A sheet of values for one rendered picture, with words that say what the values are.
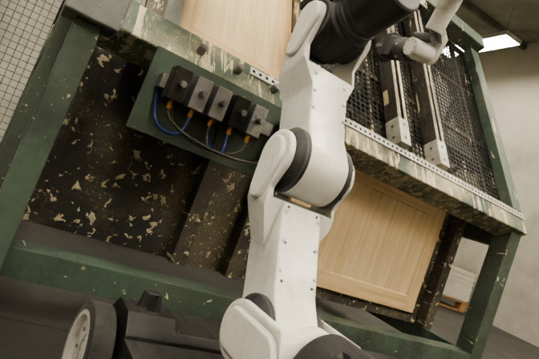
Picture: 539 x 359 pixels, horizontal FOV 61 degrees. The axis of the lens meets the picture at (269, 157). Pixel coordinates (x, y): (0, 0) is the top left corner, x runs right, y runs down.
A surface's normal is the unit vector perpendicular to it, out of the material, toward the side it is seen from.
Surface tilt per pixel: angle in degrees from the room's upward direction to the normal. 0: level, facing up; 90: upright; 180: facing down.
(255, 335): 90
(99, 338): 53
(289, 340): 58
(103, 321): 29
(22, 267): 90
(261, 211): 115
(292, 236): 64
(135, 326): 45
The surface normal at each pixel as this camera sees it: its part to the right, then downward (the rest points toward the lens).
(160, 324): 0.59, -0.58
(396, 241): 0.48, 0.11
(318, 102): 0.59, -0.31
